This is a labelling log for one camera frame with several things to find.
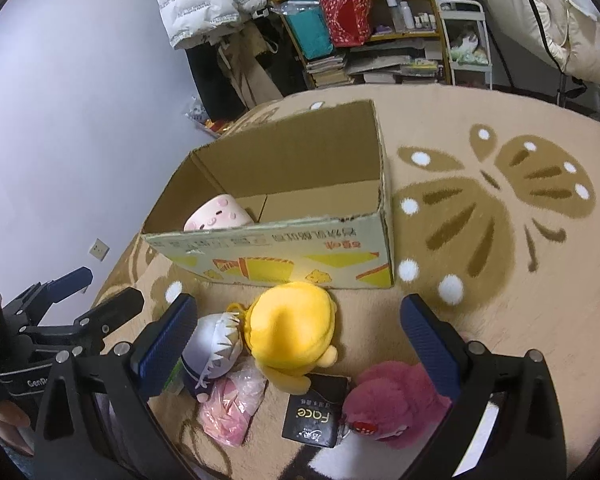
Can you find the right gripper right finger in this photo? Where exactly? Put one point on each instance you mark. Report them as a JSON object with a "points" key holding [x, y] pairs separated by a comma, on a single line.
{"points": [[439, 347]]}

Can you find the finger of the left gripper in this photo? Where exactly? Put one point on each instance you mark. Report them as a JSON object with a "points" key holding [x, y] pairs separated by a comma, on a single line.
{"points": [[110, 314], [41, 296]]}

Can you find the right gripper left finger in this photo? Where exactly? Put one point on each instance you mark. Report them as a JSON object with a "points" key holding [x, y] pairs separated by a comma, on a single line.
{"points": [[159, 346]]}

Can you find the white haired plush doll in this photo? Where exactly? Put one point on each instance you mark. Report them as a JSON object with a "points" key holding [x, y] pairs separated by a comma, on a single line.
{"points": [[211, 352]]}

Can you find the magenta plush bear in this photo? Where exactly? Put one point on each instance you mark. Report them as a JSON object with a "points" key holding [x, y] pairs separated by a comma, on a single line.
{"points": [[394, 403]]}

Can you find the pink plastic pack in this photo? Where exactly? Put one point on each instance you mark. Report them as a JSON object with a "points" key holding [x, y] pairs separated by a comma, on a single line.
{"points": [[234, 399]]}

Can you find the yellow plush toy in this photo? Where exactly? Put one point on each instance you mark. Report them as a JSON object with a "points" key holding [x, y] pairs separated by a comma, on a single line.
{"points": [[288, 330]]}

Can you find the pink round plush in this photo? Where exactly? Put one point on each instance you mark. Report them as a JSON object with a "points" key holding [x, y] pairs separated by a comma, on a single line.
{"points": [[219, 213]]}

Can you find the person's left hand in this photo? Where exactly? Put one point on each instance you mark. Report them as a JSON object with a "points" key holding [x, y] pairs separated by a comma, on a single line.
{"points": [[13, 423]]}

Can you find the black Face tissue pack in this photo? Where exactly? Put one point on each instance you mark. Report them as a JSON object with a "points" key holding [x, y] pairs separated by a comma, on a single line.
{"points": [[315, 418]]}

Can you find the open cardboard box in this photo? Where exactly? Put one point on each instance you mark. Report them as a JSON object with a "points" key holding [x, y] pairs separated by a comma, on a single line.
{"points": [[315, 185]]}

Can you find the plastic bag on floor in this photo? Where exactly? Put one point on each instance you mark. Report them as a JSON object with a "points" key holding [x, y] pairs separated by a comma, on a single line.
{"points": [[197, 114]]}

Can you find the black hanging garment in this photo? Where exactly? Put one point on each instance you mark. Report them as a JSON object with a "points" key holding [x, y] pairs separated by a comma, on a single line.
{"points": [[217, 94]]}

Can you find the stack of books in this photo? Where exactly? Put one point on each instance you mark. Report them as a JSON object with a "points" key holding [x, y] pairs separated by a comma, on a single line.
{"points": [[329, 72]]}

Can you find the beige hanging trousers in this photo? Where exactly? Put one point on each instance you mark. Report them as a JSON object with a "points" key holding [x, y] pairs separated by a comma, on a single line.
{"points": [[237, 55]]}

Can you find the white utility cart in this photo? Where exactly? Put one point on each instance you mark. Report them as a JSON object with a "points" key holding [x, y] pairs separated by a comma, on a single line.
{"points": [[468, 51]]}

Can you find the wooden shelf unit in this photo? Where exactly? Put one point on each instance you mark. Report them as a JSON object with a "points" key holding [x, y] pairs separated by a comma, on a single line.
{"points": [[407, 45]]}

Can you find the red gift bag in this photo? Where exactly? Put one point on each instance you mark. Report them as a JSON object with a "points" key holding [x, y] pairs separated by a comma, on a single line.
{"points": [[347, 21]]}

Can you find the teal bag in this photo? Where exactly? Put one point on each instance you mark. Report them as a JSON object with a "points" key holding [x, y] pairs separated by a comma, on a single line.
{"points": [[306, 20]]}

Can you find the wall power socket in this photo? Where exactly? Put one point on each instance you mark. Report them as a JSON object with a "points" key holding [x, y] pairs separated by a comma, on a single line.
{"points": [[99, 249]]}

